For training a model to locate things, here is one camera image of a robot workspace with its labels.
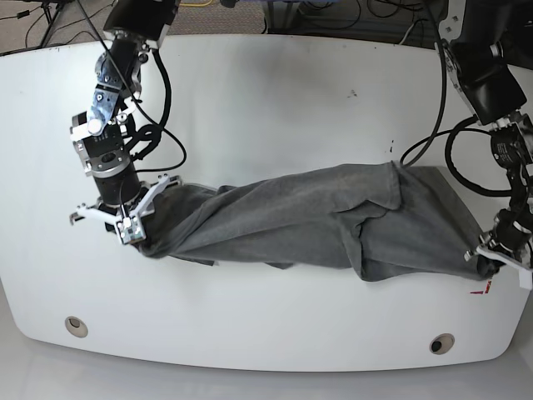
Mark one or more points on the left table grommet hole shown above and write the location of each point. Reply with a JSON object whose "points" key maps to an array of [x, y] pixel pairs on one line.
{"points": [[76, 327]]}

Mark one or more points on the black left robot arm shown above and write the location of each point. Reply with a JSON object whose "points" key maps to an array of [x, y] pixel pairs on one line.
{"points": [[470, 41]]}

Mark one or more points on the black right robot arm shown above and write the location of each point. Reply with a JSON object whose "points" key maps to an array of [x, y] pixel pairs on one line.
{"points": [[106, 137]]}

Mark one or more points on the white right-arm gripper body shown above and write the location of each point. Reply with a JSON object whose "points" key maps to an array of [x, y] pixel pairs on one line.
{"points": [[126, 220]]}

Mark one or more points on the white left-arm gripper body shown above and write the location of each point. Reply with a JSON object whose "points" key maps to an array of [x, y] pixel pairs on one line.
{"points": [[487, 249]]}

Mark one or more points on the right table grommet hole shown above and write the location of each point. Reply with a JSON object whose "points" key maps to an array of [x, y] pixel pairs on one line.
{"points": [[442, 344]]}

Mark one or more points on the table grommet hole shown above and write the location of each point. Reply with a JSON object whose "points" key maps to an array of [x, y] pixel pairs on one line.
{"points": [[442, 344], [76, 327]]}

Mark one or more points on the grey t-shirt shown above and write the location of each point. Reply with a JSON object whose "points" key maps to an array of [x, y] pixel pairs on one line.
{"points": [[381, 221]]}

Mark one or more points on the red tape marking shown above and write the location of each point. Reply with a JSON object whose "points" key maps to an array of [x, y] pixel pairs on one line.
{"points": [[484, 290]]}

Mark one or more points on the black tripod stand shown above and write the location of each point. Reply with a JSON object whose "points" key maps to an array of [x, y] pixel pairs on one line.
{"points": [[51, 11]]}

